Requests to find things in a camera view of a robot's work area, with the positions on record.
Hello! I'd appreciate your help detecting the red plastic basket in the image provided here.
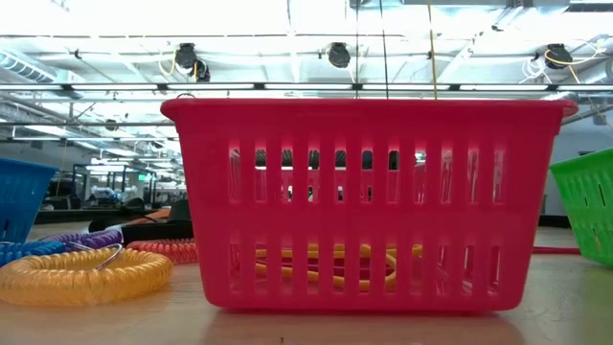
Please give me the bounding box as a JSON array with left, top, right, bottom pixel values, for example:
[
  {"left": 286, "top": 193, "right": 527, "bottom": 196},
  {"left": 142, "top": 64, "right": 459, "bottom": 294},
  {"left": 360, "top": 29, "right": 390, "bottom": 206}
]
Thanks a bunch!
[{"left": 160, "top": 98, "right": 579, "bottom": 313}]

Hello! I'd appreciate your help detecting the black hanging cable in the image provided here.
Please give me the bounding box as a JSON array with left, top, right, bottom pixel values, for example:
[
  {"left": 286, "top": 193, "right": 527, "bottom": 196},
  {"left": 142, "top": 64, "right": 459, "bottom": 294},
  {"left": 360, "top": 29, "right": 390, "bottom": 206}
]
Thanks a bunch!
[{"left": 379, "top": 0, "right": 388, "bottom": 101}]

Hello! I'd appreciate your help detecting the blue plastic basket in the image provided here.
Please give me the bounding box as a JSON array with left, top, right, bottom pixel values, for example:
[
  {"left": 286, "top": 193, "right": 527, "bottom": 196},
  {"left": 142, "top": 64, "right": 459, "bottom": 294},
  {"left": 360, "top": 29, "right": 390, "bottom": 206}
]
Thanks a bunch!
[{"left": 0, "top": 157, "right": 61, "bottom": 244}]

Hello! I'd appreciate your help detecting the black ceiling cable reel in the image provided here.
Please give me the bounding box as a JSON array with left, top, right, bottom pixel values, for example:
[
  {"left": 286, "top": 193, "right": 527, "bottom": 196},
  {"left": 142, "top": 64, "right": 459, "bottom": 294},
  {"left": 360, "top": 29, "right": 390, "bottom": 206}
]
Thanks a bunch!
[
  {"left": 544, "top": 42, "right": 574, "bottom": 71},
  {"left": 172, "top": 41, "right": 212, "bottom": 83},
  {"left": 327, "top": 41, "right": 352, "bottom": 70}
]

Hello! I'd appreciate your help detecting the purple coil wrist keychain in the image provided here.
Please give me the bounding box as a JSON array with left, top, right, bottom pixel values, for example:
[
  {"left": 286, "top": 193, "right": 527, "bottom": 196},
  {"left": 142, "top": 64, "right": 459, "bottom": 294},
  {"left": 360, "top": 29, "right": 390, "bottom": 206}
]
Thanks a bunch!
[{"left": 40, "top": 228, "right": 124, "bottom": 253}]

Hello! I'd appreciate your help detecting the yellow hanging cable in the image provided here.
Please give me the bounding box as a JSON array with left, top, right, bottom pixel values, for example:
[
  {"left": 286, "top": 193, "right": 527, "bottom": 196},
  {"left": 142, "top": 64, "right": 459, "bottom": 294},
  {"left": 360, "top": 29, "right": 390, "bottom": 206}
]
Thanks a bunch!
[{"left": 427, "top": 0, "right": 438, "bottom": 101}]

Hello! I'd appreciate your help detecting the background robot workstation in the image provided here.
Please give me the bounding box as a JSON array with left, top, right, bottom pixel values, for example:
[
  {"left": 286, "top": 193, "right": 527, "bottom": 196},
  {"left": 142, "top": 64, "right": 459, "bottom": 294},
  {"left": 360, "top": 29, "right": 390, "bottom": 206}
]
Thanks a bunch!
[{"left": 47, "top": 165, "right": 188, "bottom": 211}]

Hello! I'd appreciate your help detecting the blue coil wrist keychain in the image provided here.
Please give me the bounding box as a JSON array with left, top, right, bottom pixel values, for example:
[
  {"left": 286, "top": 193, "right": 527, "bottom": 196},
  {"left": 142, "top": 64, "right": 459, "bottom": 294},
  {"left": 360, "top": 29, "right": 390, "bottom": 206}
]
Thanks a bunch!
[{"left": 0, "top": 239, "right": 68, "bottom": 267}]

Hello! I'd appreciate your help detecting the long ceiling light bar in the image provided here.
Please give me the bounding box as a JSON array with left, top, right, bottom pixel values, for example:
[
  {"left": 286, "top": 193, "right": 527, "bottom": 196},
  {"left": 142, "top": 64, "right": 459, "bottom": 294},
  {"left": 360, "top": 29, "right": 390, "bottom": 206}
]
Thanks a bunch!
[{"left": 0, "top": 81, "right": 613, "bottom": 93}]

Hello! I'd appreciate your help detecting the orange-red coil wrist keychain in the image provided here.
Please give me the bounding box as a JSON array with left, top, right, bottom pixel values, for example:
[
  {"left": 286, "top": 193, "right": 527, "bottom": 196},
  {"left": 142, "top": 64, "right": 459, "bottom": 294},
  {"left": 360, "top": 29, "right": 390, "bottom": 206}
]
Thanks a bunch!
[{"left": 126, "top": 238, "right": 200, "bottom": 265}]

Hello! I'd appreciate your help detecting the green plastic basket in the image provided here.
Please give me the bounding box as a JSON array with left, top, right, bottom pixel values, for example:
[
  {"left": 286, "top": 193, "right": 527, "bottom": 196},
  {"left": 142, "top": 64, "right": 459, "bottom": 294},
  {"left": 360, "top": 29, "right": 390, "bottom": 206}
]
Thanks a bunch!
[{"left": 549, "top": 147, "right": 613, "bottom": 267}]

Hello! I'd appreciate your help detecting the yellow coil wrist keychain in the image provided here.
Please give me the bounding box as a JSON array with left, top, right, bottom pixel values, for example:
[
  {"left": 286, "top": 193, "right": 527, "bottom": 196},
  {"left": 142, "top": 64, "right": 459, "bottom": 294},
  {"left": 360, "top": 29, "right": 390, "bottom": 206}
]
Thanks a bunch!
[
  {"left": 255, "top": 242, "right": 424, "bottom": 292},
  {"left": 0, "top": 241, "right": 174, "bottom": 308}
]

